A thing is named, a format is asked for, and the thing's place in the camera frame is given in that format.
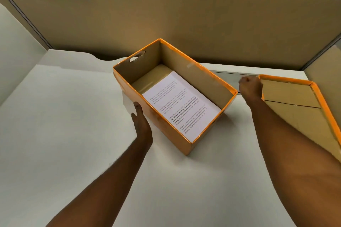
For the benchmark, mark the orange cardboard box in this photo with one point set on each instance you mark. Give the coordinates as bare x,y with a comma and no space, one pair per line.
170,96

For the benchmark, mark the white printed paper sheet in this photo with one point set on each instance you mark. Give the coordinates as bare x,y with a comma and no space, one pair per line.
182,105

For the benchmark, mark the beige cubicle partition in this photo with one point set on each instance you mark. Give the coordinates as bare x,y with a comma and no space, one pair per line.
186,22

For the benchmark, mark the person's left hand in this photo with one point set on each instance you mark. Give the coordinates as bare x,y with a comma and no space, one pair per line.
142,125

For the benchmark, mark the person's right fingers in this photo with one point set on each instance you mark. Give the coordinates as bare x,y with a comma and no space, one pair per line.
246,81

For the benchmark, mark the orange cardboard box lid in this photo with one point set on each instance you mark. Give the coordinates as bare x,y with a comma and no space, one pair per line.
303,112

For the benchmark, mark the person's left fingers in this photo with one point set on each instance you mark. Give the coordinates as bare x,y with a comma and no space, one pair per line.
138,109

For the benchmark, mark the person's right hand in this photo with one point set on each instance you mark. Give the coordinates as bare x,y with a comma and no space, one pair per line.
250,88

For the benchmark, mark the person's right forearm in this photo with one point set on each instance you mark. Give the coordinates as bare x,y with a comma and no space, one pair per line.
295,165

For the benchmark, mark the person's left forearm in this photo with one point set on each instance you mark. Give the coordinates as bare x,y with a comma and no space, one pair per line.
104,181

